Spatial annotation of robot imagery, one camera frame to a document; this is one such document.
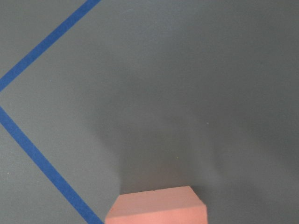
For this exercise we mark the orange foam block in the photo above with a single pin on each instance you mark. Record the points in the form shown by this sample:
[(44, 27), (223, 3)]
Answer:
[(179, 205)]

